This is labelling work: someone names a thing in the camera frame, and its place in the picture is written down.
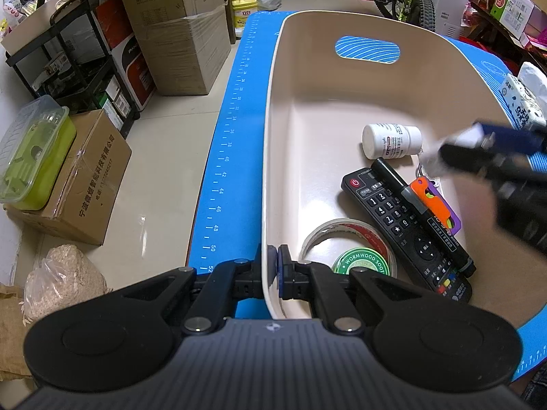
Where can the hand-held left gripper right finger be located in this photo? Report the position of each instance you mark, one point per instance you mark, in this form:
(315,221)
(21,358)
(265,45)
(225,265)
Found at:
(284,279)

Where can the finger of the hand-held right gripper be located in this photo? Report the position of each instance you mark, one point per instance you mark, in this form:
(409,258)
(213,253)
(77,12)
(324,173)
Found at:
(478,160)
(513,139)

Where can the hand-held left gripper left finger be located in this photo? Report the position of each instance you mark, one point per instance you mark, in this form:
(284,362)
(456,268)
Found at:
(250,282)

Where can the small white object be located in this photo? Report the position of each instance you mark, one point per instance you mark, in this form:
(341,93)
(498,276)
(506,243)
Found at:
(436,160)

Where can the orange and purple toy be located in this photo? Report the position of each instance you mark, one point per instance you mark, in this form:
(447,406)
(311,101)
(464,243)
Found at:
(436,205)

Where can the round green label tin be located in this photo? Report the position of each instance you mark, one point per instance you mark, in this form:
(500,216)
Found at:
(359,260)

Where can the white pill bottle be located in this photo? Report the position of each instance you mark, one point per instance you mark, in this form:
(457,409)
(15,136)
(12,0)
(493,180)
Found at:
(389,141)

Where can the black marker pen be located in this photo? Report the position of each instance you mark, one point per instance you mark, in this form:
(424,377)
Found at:
(386,173)

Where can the clear tape roll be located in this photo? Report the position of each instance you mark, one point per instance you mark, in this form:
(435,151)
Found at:
(371,228)

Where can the black remote control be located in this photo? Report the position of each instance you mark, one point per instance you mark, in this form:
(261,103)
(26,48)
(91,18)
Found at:
(393,218)

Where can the beige plastic basin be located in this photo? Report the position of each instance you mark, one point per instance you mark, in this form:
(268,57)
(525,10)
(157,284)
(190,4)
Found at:
(342,94)

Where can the printed tissue pack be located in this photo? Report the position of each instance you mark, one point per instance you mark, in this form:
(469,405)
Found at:
(521,98)

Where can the dark wooden shelf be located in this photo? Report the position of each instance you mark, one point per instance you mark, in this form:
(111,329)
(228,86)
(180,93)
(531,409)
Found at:
(491,38)

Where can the green and white box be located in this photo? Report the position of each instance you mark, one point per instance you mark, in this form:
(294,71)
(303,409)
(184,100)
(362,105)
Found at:
(513,8)

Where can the white appliance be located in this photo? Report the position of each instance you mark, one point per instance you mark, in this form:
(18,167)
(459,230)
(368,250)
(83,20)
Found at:
(451,17)

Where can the blue ruled mat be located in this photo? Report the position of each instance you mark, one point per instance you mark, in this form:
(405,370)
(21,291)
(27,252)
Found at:
(239,136)

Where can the person's jeans leg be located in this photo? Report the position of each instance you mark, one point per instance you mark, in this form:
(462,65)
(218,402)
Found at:
(536,388)

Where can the clear bag of sawdust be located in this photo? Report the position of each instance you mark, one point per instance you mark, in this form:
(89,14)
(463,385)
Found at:
(64,282)

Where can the brown cardboard box red print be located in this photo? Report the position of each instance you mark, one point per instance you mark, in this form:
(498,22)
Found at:
(85,179)

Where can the taped cardboard box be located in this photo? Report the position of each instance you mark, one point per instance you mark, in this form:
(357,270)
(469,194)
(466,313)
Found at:
(188,55)

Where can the brown paper bag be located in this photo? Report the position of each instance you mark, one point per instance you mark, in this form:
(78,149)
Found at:
(13,333)

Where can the green container clear lid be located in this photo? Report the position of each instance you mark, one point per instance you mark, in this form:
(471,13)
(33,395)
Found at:
(34,153)

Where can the red and black box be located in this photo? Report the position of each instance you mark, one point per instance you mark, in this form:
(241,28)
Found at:
(128,59)

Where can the yellow oil jug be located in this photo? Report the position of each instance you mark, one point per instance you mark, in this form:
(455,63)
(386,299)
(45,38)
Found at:
(244,13)

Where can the black metal rack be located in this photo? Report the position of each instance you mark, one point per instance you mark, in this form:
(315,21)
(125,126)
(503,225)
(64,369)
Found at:
(77,64)

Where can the beige box on rack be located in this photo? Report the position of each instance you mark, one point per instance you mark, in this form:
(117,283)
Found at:
(34,21)

